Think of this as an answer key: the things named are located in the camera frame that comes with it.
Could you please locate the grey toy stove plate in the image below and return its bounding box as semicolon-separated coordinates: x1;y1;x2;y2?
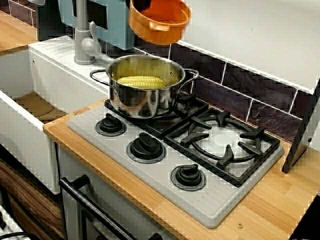
66;98;286;230

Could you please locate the teal toy appliance box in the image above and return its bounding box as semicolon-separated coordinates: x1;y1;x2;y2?
57;0;137;50

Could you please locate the black burner grate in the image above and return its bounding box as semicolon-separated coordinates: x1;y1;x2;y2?
163;107;281;189
103;91;210;141

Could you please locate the orange plastic pot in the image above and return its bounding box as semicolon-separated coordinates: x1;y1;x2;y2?
128;0;193;46

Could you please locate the black floor cable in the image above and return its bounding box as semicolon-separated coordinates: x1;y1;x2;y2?
0;231;38;240

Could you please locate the black stove knob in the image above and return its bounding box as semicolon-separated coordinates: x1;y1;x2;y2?
126;132;167;165
170;163;208;193
94;112;128;138

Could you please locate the stainless steel pot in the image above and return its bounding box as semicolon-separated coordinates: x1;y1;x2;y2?
89;54;200;120

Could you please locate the grey toy faucet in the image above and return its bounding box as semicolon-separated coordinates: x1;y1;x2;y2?
73;0;102;66

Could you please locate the black oven door handle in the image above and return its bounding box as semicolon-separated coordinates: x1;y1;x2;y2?
58;174;163;240

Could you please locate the yellow corn cob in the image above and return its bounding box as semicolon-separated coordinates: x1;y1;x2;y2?
116;75;167;89

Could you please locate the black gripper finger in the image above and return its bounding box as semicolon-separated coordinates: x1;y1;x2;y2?
136;0;153;13

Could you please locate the white toy sink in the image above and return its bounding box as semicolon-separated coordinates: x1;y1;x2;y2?
0;34;113;196

